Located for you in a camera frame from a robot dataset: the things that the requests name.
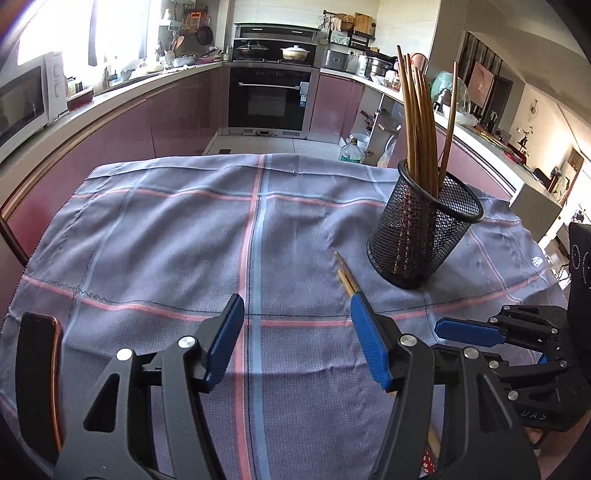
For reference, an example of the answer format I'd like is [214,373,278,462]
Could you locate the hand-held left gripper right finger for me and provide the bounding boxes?
[350,295,541,480]

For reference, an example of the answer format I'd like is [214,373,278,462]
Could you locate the blue plaid cloth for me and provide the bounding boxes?
[0,154,568,480]

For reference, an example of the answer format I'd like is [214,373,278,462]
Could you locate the steel range hood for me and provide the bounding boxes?
[233,23,321,63]

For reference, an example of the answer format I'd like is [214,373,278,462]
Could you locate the green plastic covered appliance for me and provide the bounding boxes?
[431,70,472,116]

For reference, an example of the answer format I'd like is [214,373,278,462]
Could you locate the curved pink base cabinets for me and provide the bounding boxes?
[309,74,518,199]

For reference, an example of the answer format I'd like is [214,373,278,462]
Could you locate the hanging black pans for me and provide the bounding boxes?
[178,25,215,47]

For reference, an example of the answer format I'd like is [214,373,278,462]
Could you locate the long pink base cabinets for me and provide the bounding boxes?
[0,65,232,259]

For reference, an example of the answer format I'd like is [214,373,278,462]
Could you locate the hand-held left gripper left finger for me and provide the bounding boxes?
[53,293,245,480]

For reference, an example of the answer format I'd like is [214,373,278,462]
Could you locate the black mesh holder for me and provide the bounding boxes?
[366,159,485,291]

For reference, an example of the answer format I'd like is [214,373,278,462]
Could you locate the black wall rack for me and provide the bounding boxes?
[330,13,377,49]

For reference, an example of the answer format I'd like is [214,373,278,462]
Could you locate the stainless steel box appliance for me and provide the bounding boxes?
[322,48,349,71]

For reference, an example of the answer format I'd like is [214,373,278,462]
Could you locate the white microwave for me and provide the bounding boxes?
[0,51,69,160]

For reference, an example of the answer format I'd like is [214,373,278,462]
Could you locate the bundle of wooden chopsticks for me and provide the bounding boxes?
[390,45,460,278]

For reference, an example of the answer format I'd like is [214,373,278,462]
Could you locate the black cooking pot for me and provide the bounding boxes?
[235,41,269,60]

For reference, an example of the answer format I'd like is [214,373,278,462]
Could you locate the plastic oil bottle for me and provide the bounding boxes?
[340,135,365,164]

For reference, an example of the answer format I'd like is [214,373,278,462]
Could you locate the kitchen window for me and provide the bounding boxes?
[18,0,153,70]

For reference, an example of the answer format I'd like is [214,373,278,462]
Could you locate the black built-in oven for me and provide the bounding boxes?
[228,67,319,132]

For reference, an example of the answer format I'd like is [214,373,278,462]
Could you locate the white box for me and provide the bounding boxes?
[508,182,564,241]

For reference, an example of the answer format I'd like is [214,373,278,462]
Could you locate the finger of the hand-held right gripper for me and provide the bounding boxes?
[434,305,570,352]
[482,356,571,403]

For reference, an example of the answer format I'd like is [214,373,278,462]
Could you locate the framed wall picture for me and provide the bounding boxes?
[468,62,497,114]

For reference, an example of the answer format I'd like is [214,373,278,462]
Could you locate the dark red container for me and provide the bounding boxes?
[67,87,95,110]

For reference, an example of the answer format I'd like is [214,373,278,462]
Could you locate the steel pressure cooker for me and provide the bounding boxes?
[365,55,393,78]

